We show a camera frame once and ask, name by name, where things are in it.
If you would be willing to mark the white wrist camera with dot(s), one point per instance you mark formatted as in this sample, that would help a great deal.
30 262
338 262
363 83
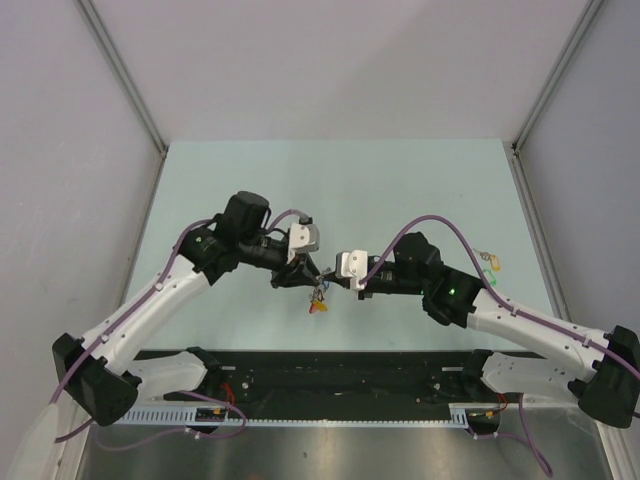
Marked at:
303 239
351 268

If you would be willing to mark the aluminium frame post right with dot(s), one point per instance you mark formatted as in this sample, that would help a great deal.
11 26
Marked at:
568 54

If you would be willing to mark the metal key organizer red handle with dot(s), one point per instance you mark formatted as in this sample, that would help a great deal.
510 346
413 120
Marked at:
317 294

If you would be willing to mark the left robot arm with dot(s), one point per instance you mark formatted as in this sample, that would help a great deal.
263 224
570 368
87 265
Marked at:
99 370

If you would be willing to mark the aluminium frame post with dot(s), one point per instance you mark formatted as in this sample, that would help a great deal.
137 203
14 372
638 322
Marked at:
114 60
568 54

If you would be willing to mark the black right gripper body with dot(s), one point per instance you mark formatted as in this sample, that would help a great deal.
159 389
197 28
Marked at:
380 284

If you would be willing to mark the yellow tag on organizer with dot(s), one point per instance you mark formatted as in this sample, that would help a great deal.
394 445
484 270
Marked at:
319 306

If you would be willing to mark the green key tag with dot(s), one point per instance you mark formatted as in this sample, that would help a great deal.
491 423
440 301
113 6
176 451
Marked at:
492 280

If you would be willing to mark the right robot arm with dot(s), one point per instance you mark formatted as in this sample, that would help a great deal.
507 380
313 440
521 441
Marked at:
594 369

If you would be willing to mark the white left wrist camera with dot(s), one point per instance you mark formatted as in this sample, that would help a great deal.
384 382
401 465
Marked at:
303 239

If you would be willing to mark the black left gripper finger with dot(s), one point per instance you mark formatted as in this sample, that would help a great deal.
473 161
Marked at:
309 269
299 281

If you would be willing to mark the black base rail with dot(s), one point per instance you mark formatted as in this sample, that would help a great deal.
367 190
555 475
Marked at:
348 386

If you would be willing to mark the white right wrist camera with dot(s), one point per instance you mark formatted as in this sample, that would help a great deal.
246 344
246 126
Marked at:
351 268

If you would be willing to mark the aluminium frame post left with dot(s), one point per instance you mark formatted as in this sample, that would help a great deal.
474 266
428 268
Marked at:
114 60

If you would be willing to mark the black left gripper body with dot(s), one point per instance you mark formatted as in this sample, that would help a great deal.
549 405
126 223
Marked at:
299 260

